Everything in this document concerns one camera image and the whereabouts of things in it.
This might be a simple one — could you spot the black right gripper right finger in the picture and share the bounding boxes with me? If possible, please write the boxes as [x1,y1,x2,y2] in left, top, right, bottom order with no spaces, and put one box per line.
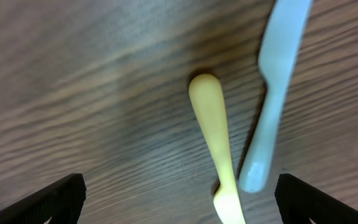
[275,174,358,224]

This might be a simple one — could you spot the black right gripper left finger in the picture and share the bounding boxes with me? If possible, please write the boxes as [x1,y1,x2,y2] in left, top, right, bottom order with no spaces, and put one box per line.
[0,173,86,224]

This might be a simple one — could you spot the yellow plastic knife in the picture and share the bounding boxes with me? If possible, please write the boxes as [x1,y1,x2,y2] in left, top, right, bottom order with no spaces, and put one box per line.
[188,74,246,224]

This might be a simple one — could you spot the pale blue plastic knife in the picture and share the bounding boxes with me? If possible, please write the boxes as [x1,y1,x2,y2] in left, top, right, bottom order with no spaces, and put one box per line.
[239,0,313,194]

